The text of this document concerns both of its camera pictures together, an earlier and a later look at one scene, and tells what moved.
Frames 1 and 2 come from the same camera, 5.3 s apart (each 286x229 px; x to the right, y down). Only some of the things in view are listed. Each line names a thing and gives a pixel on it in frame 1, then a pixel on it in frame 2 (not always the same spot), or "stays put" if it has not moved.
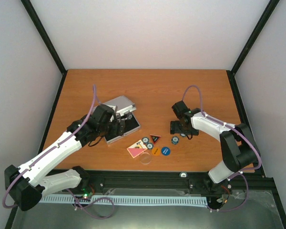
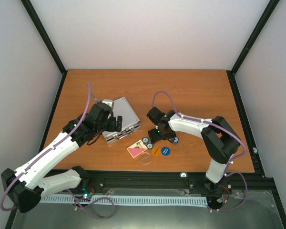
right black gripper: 175,129 -> 154,137
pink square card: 137,149 stays put
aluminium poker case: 125,108 stays put
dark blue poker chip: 175,140 stays put
